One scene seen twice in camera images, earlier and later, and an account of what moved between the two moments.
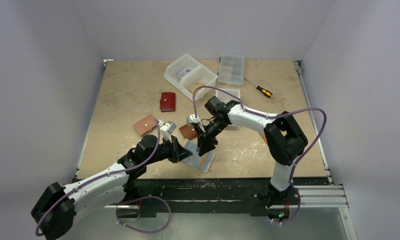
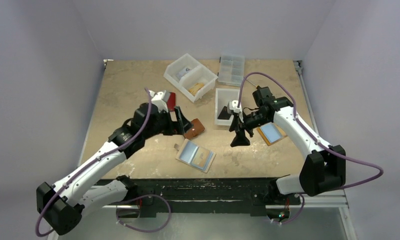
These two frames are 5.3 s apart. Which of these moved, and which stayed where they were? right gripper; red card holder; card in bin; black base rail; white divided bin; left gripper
Moved: right gripper; left gripper
Stayed: card in bin; black base rail; white divided bin; red card holder
